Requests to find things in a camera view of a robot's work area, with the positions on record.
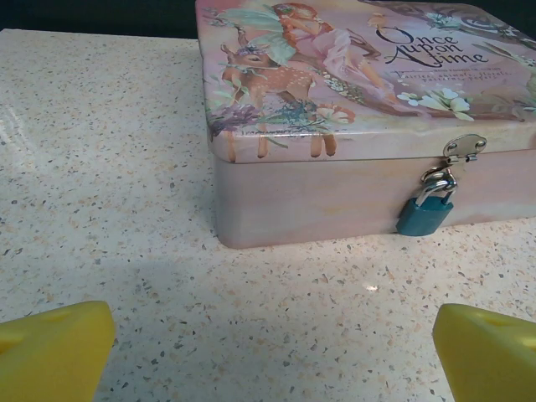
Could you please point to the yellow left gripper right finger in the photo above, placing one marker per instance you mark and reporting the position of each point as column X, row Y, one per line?
column 490, row 360

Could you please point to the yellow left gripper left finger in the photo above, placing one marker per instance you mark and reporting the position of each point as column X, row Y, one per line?
column 54, row 356

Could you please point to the teal padlock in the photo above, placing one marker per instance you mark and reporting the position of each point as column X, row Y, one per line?
column 423, row 218

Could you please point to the silver hasp latch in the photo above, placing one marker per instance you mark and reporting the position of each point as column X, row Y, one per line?
column 465, row 146

